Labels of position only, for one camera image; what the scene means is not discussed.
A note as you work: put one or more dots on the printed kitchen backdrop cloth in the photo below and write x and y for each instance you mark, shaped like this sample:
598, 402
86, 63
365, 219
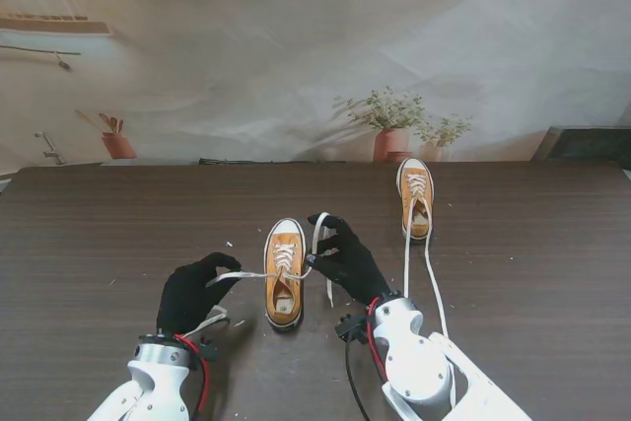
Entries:
296, 46

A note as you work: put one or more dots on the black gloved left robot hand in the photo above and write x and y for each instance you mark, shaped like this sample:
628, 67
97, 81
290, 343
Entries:
187, 298

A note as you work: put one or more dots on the black right wrist box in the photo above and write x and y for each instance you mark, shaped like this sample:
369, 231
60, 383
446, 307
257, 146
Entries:
351, 327

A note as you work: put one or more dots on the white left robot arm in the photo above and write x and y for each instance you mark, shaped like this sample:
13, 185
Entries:
158, 367

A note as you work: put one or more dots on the black wrist box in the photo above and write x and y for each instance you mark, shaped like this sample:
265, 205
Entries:
351, 327
209, 349

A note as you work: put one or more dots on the black left wrist box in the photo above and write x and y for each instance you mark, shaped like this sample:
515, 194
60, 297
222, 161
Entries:
209, 349

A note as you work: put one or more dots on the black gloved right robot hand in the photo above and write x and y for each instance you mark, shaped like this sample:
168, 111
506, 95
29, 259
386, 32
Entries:
352, 268

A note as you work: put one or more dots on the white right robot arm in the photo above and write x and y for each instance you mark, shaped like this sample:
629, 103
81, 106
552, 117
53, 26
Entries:
419, 362

